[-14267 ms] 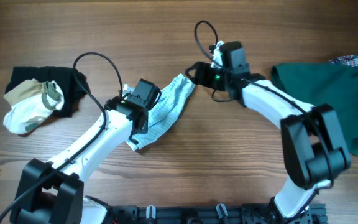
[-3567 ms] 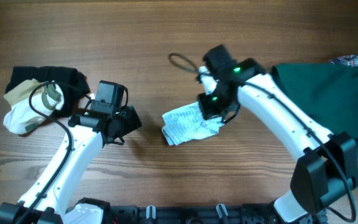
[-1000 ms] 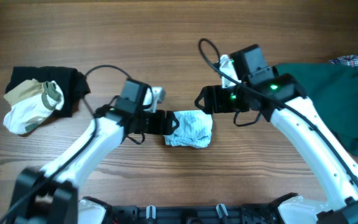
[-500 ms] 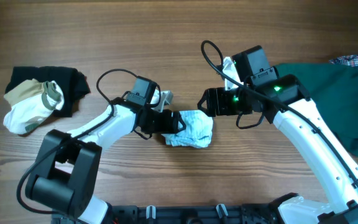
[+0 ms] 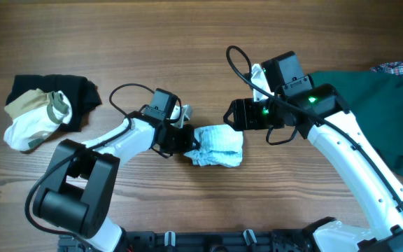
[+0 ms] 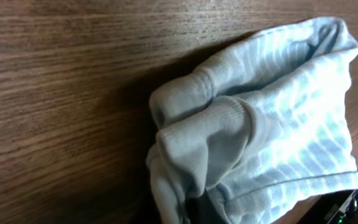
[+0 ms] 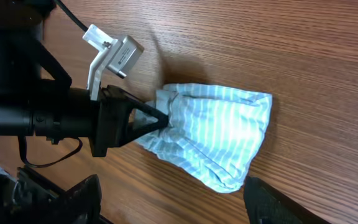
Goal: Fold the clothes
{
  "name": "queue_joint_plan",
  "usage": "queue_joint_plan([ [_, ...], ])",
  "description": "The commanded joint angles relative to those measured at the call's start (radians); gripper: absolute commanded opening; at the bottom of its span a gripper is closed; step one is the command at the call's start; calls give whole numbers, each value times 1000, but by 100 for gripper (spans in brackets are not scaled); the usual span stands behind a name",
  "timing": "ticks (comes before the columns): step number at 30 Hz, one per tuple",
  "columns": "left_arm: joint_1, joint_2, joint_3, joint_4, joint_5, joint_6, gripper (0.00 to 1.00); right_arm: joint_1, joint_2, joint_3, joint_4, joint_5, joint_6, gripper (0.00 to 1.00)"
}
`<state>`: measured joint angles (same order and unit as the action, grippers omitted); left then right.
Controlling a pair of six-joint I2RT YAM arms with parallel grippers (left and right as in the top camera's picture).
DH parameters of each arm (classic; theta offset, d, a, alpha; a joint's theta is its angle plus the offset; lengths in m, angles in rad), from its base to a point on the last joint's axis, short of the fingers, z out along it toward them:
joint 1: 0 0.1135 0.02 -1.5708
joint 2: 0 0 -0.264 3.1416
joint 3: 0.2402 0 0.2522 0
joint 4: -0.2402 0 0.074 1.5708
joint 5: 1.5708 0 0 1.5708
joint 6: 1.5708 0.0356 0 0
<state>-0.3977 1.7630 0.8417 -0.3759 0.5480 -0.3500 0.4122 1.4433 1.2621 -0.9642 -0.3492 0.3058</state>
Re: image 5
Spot light blue striped pants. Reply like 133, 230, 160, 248
184, 125, 243, 167

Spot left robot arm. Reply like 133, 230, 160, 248
24, 89, 199, 251

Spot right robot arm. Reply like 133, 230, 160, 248
223, 51, 403, 251

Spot black folded garment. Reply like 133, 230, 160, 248
6, 74, 101, 132

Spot white beige olive garment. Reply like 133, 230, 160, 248
3, 89, 73, 152

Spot dark green garment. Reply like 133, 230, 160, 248
310, 71, 403, 176

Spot red plaid garment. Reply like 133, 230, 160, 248
370, 62, 403, 77

